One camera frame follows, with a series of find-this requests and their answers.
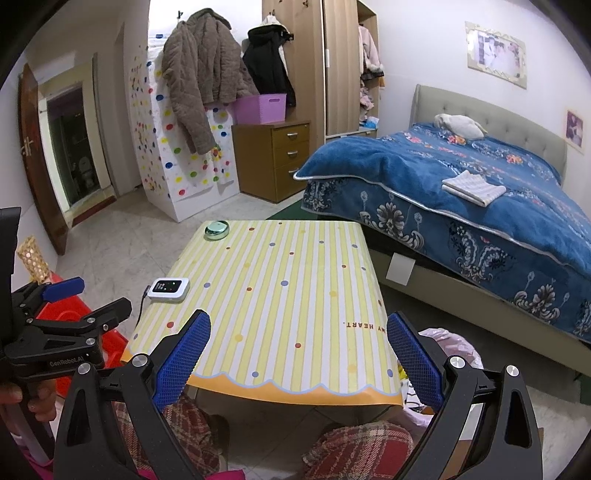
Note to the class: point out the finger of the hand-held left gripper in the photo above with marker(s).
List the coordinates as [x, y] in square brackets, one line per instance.
[62, 287]
[106, 314]

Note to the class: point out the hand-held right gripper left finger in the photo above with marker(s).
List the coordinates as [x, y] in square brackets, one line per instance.
[184, 355]

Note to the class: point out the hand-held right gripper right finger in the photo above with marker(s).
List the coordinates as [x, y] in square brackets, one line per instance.
[413, 360]

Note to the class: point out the trash bin with pink bag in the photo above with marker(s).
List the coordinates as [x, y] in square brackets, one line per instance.
[443, 339]

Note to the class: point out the person's left hand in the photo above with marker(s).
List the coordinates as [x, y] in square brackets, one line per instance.
[44, 401]

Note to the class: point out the red plastic stool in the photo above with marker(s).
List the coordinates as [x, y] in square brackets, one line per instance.
[113, 346]

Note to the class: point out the gold perforated holder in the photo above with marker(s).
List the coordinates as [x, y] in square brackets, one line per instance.
[32, 261]

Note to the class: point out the white power bank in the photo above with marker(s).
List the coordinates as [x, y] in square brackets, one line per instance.
[168, 289]

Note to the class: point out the white square card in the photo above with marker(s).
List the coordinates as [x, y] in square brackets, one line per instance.
[399, 270]

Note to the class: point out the person's plaid pants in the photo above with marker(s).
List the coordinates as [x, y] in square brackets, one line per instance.
[360, 447]

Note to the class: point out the brown wooden door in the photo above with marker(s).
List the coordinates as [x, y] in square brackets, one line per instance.
[39, 184]

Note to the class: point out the yellow striped tablecloth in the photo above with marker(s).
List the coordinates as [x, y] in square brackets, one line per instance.
[286, 314]

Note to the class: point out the white toilet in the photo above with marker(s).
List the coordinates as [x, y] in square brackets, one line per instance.
[87, 173]

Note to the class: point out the round green tin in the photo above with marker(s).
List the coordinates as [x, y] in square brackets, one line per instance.
[217, 230]

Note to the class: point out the white dotted cabinet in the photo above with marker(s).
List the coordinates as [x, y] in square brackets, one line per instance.
[194, 175]

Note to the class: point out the green floor mat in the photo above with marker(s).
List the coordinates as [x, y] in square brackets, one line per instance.
[284, 212]

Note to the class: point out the folded white cloth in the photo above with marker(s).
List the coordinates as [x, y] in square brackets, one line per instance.
[473, 188]

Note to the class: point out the bed with blue blanket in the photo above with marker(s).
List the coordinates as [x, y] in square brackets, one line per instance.
[392, 157]

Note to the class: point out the wooden drawer cabinet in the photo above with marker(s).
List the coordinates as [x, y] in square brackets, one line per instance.
[291, 161]

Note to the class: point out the white pillow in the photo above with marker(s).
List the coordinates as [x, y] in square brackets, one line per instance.
[461, 125]

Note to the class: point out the purple plastic basket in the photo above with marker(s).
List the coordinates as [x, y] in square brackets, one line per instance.
[258, 109]

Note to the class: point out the brown quilted jacket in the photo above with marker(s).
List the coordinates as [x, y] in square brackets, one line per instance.
[203, 69]

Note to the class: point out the black jacket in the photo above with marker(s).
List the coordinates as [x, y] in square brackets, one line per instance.
[265, 64]

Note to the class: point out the wooden wardrobe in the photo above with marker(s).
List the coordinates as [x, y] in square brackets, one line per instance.
[341, 69]

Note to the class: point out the hanging pink clothes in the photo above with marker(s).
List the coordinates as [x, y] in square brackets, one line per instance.
[369, 50]

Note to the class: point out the small wall picture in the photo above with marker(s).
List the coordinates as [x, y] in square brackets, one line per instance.
[575, 129]

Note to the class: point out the wall poster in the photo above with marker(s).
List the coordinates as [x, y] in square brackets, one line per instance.
[496, 53]

